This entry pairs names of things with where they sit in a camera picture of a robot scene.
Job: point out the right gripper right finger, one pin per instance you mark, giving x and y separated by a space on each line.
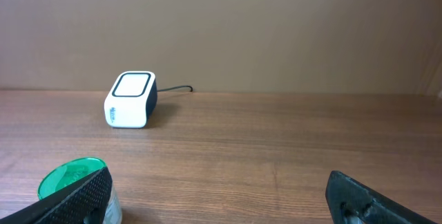
350 201

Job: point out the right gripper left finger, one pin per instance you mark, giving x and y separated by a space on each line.
84 201

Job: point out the green lidded small jar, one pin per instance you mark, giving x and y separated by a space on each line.
73 171

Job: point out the white barcode scanner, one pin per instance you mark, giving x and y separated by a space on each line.
131 100

